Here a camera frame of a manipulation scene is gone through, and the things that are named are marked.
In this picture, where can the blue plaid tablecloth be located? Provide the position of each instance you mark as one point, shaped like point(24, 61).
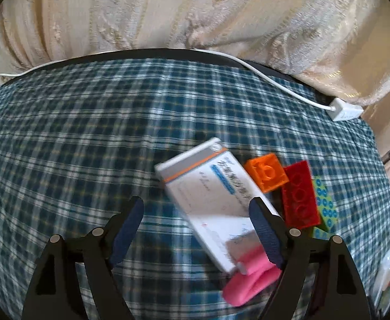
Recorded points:
point(81, 133)

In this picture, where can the orange toy block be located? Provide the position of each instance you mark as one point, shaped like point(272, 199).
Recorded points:
point(266, 173)

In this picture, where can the white power strip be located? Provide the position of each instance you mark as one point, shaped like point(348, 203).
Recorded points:
point(346, 110)

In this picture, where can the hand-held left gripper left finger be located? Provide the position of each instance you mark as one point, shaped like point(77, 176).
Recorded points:
point(128, 230)

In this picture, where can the red toy block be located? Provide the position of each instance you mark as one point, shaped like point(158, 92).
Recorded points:
point(300, 196)

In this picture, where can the green blue-dotted toy block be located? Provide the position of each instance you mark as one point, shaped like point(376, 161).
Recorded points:
point(326, 206)

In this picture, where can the white medicine box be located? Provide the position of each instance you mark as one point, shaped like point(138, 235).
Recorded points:
point(208, 193)

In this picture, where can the cream patterned wide curtain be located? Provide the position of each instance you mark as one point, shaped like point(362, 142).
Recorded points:
point(181, 10)

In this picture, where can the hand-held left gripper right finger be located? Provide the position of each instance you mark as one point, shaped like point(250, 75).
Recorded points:
point(265, 233)

